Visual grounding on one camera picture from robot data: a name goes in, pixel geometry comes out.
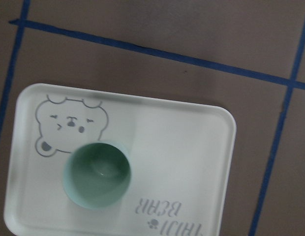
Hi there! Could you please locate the green cup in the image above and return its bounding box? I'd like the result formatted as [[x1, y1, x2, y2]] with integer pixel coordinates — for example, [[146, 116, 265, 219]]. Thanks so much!
[[62, 141, 132, 209]]

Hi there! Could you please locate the cream bear tray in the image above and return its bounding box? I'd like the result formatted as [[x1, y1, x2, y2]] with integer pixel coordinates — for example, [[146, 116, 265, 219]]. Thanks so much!
[[4, 84, 236, 236]]

